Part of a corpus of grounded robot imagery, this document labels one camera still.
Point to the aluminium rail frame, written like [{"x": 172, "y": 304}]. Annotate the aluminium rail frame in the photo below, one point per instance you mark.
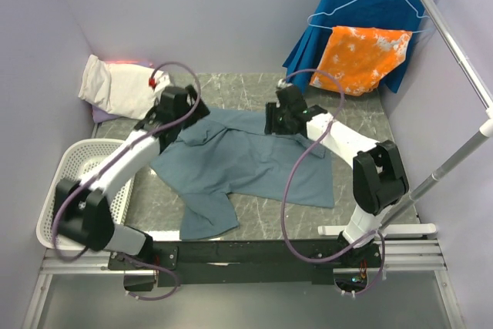
[{"x": 410, "y": 289}]

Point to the white folded t shirt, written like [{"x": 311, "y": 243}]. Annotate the white folded t shirt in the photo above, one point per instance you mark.
[{"x": 98, "y": 76}]

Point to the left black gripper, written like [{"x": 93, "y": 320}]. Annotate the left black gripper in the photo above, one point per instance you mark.
[{"x": 199, "y": 112}]

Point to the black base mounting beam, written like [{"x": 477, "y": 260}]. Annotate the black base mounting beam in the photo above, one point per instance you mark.
[{"x": 247, "y": 261}]

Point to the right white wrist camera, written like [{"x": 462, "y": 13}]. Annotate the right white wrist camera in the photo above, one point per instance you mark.
[{"x": 282, "y": 84}]

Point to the pink folded t shirt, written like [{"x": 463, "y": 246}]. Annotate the pink folded t shirt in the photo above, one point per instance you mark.
[{"x": 143, "y": 63}]

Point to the blue pleated skirt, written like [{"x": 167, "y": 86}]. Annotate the blue pleated skirt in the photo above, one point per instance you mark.
[{"x": 304, "y": 59}]

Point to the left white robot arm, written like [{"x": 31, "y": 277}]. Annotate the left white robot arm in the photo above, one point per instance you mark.
[{"x": 82, "y": 208}]

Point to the light blue wire hanger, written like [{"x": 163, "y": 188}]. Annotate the light blue wire hanger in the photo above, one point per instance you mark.
[{"x": 314, "y": 20}]

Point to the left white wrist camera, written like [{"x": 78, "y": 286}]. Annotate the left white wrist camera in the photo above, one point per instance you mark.
[{"x": 159, "y": 82}]

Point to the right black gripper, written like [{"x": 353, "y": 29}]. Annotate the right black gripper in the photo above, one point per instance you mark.
[{"x": 272, "y": 111}]

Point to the orange white tie-dye cloth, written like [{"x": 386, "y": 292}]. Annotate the orange white tie-dye cloth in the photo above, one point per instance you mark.
[{"x": 355, "y": 59}]

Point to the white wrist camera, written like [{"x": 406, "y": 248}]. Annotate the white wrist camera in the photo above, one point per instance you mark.
[
  {"x": 282, "y": 84},
  {"x": 159, "y": 82}
]

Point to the white plastic laundry basket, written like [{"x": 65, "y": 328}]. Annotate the white plastic laundry basket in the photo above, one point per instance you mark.
[{"x": 78, "y": 160}]

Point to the grey-blue t shirt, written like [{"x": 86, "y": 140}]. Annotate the grey-blue t shirt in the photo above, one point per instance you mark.
[{"x": 229, "y": 152}]

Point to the silver clothes rack frame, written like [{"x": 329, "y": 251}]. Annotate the silver clothes rack frame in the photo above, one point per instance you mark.
[{"x": 479, "y": 138}]

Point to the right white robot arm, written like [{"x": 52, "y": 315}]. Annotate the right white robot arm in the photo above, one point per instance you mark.
[{"x": 378, "y": 176}]

